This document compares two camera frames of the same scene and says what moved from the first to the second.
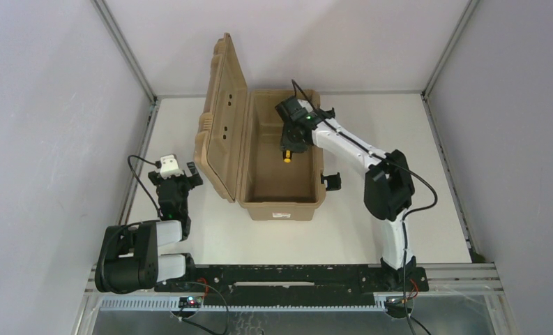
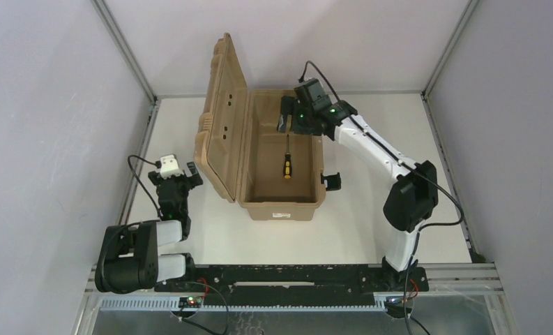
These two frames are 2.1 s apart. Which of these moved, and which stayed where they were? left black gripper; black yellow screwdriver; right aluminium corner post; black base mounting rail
Moved: black yellow screwdriver
Stayed: black base mounting rail; left black gripper; right aluminium corner post
